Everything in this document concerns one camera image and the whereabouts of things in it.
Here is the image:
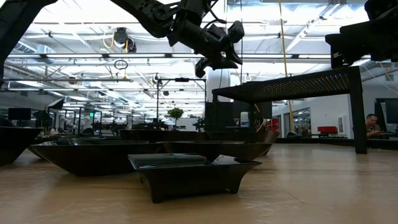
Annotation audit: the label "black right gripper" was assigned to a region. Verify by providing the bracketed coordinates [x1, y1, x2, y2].
[325, 18, 398, 69]

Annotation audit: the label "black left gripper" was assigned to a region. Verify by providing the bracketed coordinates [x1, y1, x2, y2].
[182, 17, 244, 78]

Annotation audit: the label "black wavy-edged plate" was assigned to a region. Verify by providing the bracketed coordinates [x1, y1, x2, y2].
[29, 139, 165, 177]
[119, 129, 208, 142]
[0, 126, 44, 166]
[37, 135, 81, 145]
[163, 141, 274, 162]
[206, 130, 280, 156]

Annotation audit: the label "small square black plate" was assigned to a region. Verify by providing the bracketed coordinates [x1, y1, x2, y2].
[127, 153, 262, 203]

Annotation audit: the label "small dark potted plant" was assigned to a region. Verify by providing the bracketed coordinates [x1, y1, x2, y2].
[192, 117, 206, 132]

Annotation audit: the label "black perforated metal stand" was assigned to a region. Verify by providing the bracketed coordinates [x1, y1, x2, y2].
[211, 65, 369, 155]

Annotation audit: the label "small green tree plant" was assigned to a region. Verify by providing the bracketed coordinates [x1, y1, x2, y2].
[167, 107, 185, 127]

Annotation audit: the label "white panel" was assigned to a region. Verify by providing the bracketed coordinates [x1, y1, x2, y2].
[183, 118, 200, 131]

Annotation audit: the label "large black monitor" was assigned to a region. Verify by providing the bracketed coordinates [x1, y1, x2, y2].
[374, 98, 398, 133]

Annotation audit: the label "red boxes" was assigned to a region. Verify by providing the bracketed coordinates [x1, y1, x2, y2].
[266, 117, 280, 139]

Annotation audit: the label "person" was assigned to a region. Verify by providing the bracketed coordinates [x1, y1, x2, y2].
[364, 113, 388, 140]

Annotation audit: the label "black lamp shade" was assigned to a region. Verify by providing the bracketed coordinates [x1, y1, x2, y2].
[46, 98, 65, 110]

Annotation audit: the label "black studio lamp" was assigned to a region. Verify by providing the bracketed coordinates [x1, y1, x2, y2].
[32, 109, 53, 129]

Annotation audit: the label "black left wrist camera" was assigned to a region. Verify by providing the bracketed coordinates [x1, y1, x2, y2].
[228, 20, 246, 44]

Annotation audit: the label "black background station frame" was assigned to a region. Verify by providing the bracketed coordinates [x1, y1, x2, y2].
[155, 77, 208, 131]

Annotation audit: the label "black ceiling cable reel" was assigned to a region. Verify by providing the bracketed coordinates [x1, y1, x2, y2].
[112, 27, 137, 54]

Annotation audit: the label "hanging black cable loop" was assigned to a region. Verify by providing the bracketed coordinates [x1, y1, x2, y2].
[113, 58, 129, 71]

